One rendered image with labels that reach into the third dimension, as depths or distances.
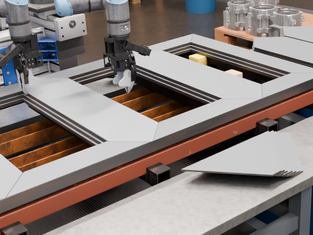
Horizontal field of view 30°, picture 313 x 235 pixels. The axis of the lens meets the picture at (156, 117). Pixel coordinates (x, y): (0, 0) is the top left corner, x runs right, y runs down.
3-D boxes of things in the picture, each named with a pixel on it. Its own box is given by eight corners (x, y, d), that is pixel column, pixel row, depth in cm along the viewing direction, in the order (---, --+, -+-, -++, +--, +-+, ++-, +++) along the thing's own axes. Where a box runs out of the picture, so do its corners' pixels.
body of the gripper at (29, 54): (44, 67, 204) (39, 34, 199) (21, 73, 199) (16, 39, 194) (34, 63, 209) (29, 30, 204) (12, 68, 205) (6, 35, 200)
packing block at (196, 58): (207, 65, 245) (207, 56, 243) (198, 67, 242) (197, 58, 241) (198, 61, 249) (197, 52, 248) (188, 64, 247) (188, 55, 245)
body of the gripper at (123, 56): (104, 69, 198) (100, 34, 193) (125, 63, 202) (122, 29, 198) (116, 74, 192) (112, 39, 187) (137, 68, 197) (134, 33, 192)
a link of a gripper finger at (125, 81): (117, 96, 200) (114, 70, 196) (131, 91, 203) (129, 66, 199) (121, 98, 197) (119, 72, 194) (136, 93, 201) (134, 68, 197)
